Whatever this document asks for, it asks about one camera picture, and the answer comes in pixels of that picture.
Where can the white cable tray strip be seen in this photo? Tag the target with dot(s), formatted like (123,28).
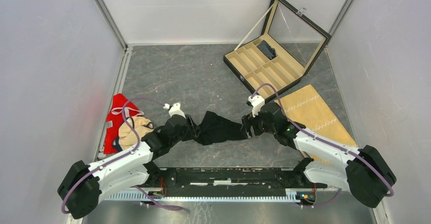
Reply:
(136,195)

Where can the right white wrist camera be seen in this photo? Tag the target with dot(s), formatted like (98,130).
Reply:
(256,102)

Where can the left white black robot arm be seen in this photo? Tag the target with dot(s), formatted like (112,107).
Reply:
(87,185)

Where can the beige underwear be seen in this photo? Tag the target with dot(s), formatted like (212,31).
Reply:
(126,137)

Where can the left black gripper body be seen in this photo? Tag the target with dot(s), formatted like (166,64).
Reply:
(188,133)

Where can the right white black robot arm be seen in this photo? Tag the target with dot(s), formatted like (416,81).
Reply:
(361,171)

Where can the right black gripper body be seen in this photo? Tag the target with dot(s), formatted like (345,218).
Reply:
(258,124)

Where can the black underwear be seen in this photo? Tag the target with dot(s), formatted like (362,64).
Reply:
(216,129)

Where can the black compartment box glass lid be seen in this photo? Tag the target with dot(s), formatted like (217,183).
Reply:
(278,51)

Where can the tan cloth mat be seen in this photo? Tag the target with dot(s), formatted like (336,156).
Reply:
(307,107)

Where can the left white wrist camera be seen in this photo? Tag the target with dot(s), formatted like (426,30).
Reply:
(174,109)

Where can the blue striped boxer shorts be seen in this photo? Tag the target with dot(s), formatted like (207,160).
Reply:
(267,50)

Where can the red underwear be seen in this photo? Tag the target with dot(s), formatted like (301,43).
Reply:
(114,120)

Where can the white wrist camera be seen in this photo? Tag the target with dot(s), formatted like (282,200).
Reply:
(174,109)
(256,102)

